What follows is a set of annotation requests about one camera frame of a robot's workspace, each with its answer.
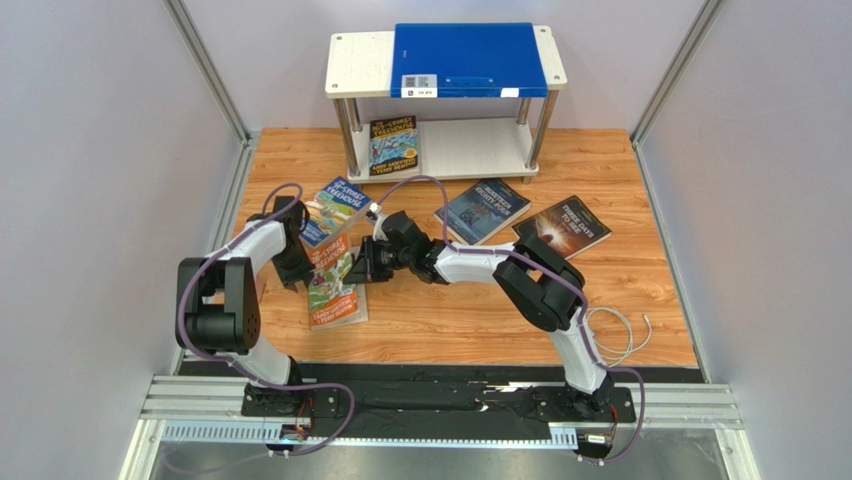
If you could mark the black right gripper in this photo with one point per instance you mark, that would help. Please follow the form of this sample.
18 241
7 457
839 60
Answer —
369 263

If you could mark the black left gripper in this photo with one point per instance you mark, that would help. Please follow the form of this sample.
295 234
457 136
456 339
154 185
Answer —
291 276

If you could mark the orange 78-Storey Treehouse book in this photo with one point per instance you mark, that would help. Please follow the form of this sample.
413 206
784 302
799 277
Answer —
332 303

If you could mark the black 169-Storey Treehouse book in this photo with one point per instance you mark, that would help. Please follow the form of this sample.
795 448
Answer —
394 147

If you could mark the Nineteen Eighty-Four book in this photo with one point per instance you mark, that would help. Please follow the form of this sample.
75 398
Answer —
482 210

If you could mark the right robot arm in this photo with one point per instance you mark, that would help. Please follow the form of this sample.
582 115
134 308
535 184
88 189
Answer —
544 287

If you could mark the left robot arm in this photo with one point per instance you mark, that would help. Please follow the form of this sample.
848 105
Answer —
217 312

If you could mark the blue 91-Storey Treehouse book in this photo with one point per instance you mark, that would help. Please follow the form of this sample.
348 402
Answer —
334 209

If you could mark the white two-tier shelf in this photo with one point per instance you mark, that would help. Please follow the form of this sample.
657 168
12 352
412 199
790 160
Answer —
460 138

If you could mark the Three Days to See book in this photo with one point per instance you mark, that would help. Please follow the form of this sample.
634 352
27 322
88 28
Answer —
569 227

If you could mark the blue file folder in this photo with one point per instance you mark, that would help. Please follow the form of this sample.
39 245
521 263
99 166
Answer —
466 60

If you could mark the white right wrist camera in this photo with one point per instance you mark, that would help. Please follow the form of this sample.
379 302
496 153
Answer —
376 216

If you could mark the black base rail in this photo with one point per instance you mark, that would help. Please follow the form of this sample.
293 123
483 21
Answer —
440 402

